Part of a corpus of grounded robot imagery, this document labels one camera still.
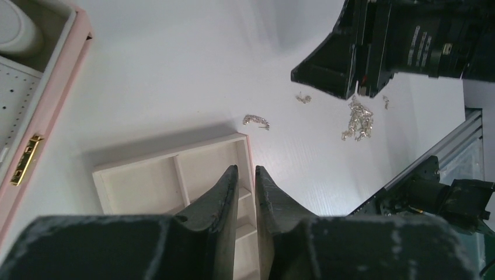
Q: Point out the small silver earring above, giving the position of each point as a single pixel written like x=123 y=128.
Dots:
x=304 y=98

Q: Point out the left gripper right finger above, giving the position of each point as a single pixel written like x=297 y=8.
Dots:
x=281 y=233

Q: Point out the black mounting base plate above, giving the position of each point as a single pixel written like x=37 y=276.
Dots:
x=462 y=203

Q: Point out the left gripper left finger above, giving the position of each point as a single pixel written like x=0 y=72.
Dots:
x=205 y=232

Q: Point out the pink jewelry box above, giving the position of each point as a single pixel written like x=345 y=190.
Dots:
x=43 y=46

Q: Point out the small silver stud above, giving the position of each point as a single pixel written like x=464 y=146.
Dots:
x=386 y=101

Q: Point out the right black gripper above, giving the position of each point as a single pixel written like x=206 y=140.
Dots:
x=438 y=39

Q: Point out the beige six-compartment tray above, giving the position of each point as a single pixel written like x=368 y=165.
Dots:
x=170 y=180

